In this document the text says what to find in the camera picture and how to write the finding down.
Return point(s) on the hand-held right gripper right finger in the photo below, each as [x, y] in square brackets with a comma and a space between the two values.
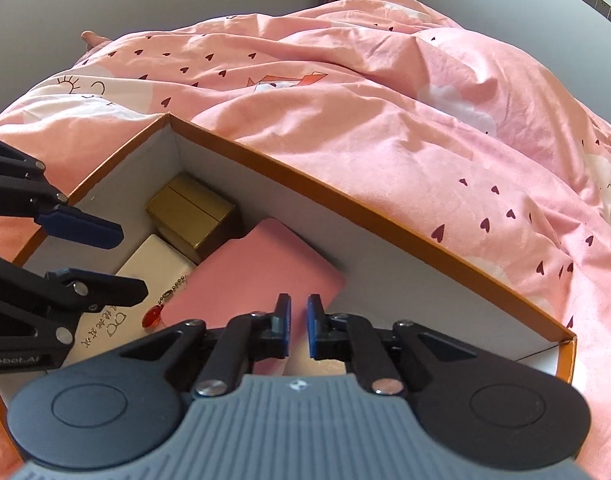
[313, 327]

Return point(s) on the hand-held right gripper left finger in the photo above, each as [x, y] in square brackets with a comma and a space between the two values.
[284, 327]

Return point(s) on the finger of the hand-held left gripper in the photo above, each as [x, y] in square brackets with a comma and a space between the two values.
[80, 227]
[105, 290]

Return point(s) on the white printed box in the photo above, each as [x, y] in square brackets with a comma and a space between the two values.
[145, 265]

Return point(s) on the pink case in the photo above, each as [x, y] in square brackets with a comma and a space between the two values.
[265, 265]

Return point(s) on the gold gift box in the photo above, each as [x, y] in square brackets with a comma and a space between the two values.
[185, 210]

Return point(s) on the orange cardboard box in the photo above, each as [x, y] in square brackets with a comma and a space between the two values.
[385, 240]

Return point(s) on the bare foot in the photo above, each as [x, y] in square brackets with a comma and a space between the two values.
[93, 39]

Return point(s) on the pink heart print blanket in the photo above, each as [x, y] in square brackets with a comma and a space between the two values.
[360, 110]

